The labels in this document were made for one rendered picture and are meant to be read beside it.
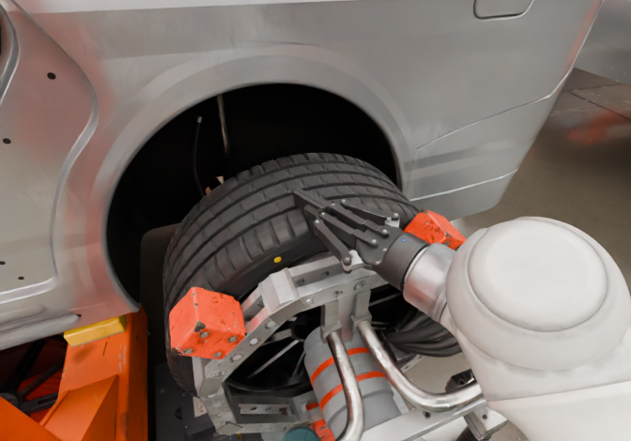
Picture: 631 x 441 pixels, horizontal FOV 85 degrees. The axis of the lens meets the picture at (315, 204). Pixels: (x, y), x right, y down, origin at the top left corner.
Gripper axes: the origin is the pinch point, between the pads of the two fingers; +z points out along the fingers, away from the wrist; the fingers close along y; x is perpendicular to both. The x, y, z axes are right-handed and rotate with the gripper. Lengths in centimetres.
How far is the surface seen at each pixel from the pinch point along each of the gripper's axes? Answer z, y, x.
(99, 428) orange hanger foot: 18, -47, -39
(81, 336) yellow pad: 48, -43, -44
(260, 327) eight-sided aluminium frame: -4.8, -17.3, -11.0
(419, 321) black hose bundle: -20.7, 3.8, -17.9
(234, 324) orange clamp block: -2.0, -19.9, -9.8
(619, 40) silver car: -6, 247, -37
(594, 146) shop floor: -17, 326, -145
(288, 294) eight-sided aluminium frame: -6.1, -11.8, -6.8
